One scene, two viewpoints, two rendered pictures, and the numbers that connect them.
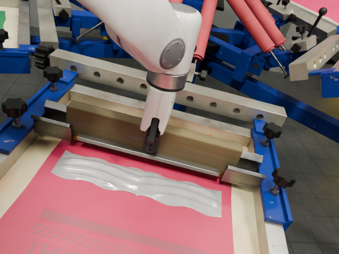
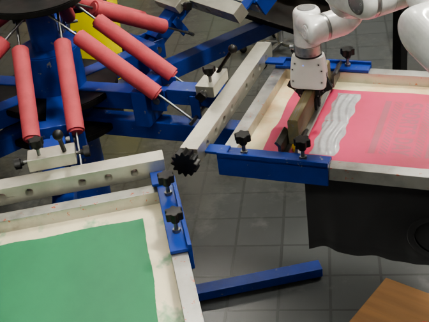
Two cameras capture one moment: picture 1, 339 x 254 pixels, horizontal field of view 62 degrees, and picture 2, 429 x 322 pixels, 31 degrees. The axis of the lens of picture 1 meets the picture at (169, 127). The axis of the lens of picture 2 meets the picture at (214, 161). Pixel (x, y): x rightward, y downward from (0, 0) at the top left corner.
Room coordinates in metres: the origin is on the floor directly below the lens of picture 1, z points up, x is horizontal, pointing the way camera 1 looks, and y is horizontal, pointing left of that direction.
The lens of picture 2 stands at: (-0.06, 1.95, 2.07)
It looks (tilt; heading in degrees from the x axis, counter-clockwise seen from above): 32 degrees down; 294
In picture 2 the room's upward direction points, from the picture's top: 7 degrees counter-clockwise
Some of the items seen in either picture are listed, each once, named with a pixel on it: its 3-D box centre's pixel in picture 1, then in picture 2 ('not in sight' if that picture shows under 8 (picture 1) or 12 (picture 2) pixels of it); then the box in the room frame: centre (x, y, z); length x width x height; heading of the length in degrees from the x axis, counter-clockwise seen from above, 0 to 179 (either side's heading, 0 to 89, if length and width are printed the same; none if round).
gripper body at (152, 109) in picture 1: (161, 100); (309, 68); (0.48, 0.03, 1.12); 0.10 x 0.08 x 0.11; 0
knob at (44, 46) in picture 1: (49, 58); (187, 158); (0.72, 0.39, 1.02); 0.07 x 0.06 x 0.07; 0
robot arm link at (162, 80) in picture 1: (168, 71); (305, 47); (0.48, 0.03, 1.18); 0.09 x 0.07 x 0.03; 0
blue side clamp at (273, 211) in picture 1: (264, 174); (323, 71); (0.51, -0.25, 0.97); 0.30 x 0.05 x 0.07; 0
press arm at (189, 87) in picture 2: not in sight; (196, 94); (0.83, 0.03, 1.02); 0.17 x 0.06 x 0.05; 0
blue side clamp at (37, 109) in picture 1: (38, 115); (274, 163); (0.51, 0.31, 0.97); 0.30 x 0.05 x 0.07; 0
